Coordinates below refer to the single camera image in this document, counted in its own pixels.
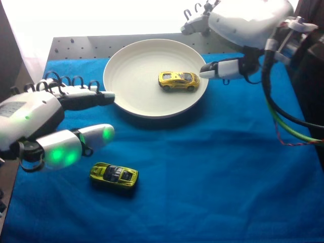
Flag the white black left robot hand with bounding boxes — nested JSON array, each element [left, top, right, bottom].
[[0, 71, 116, 173]]

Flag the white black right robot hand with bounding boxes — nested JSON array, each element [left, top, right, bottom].
[[180, 0, 295, 85]]

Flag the yellow toy car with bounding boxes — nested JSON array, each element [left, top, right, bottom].
[[158, 71, 200, 93]]

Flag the green toy car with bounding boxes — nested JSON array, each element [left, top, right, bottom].
[[89, 161, 139, 193]]

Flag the white curtain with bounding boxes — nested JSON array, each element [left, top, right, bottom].
[[0, 0, 55, 87]]

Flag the white round plate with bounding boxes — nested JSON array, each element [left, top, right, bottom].
[[103, 38, 210, 119]]

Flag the blue table cloth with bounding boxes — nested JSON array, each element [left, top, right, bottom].
[[0, 52, 324, 243]]

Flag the black cable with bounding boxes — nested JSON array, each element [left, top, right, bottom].
[[261, 48, 324, 131]]

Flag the green cable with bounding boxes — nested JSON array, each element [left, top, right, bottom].
[[267, 100, 324, 144]]

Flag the thin red blue wire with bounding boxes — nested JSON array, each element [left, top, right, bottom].
[[272, 118, 324, 148]]

